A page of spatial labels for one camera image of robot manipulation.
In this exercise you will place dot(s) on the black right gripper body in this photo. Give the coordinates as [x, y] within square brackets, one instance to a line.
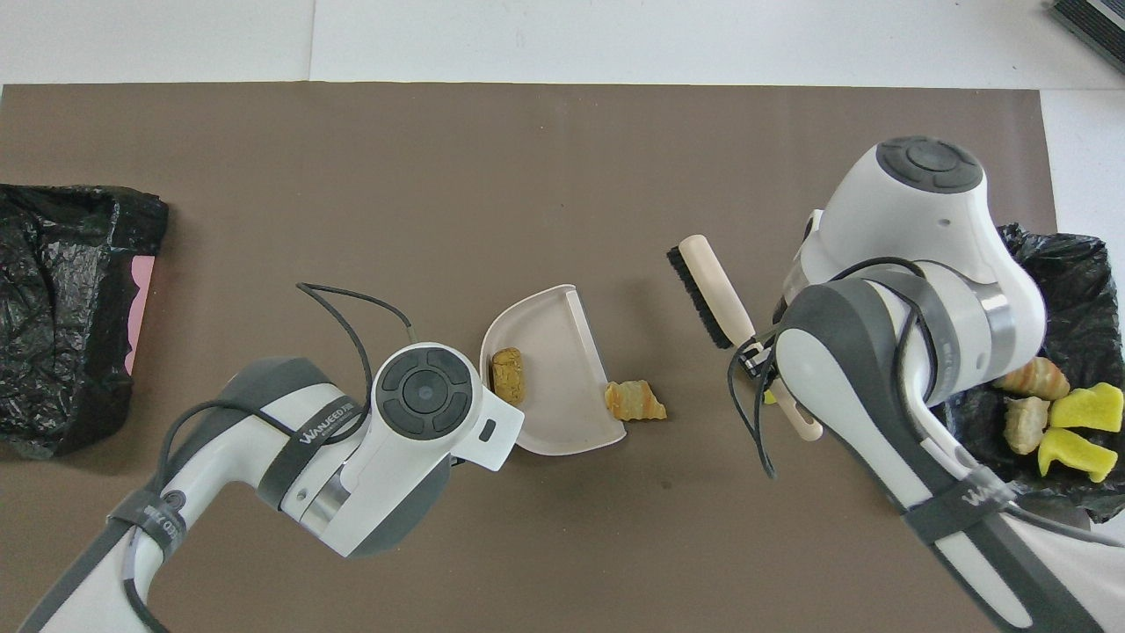
[780, 316]

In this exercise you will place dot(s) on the beige hand brush black bristles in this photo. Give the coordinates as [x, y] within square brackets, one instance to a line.
[716, 281]

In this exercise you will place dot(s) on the brown oval bread roll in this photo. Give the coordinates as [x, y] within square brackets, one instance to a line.
[508, 376]

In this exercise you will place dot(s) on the beige plastic dustpan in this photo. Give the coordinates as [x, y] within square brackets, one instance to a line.
[562, 387]

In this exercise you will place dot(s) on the small ridged shell pastry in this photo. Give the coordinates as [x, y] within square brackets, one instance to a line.
[635, 401]

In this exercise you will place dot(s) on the pale beige bread chunk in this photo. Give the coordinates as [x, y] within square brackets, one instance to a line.
[1026, 425]

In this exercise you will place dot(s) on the orange striped croissant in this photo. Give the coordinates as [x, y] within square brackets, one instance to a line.
[1041, 380]

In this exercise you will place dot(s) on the notched yellow foam chunk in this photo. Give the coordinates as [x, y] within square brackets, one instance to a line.
[1077, 454]

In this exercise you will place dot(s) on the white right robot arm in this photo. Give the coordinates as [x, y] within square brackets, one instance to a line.
[923, 229]

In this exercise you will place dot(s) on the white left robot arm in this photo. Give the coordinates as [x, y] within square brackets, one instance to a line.
[264, 448]

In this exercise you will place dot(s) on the black bag lined bin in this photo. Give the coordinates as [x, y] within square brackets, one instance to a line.
[1072, 299]

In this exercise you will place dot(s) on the pink plastic bin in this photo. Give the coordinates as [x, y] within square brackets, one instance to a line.
[141, 299]

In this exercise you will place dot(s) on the right black bag bin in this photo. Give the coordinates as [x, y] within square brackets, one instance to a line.
[61, 308]

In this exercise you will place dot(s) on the brown table mat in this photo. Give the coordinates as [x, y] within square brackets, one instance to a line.
[439, 176]

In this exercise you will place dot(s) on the black ribbed object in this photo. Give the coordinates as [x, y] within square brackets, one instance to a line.
[1099, 26]

